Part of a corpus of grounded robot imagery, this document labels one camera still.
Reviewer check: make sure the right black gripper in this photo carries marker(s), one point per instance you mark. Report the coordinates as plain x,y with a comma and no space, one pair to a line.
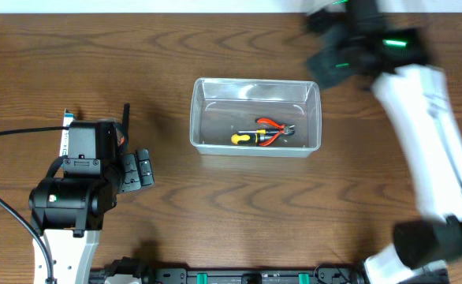
329,67

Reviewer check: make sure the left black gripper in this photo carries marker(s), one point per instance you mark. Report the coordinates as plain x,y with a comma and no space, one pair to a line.
137,170

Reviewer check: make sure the small black orange hammer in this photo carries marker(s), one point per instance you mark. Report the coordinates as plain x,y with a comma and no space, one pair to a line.
123,127

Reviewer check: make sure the blue white screwdriver box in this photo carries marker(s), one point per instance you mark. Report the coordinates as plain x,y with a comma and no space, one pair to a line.
68,118

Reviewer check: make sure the red handled pliers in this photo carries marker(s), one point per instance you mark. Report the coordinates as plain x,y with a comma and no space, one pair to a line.
272,125

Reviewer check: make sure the clear plastic container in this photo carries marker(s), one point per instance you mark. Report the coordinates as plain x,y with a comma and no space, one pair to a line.
222,106

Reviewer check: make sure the thin black yellow screwdriver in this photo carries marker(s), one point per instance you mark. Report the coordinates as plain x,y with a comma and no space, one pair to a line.
250,131

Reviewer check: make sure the stubby yellow black screwdriver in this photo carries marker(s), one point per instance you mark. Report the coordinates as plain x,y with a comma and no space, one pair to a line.
250,138

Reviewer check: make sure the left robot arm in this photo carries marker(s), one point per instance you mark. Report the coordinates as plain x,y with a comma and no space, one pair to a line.
68,211

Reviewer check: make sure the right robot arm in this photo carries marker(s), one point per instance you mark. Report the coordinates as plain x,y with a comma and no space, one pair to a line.
416,101

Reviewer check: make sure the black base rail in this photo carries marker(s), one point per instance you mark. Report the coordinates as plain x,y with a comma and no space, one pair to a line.
128,270

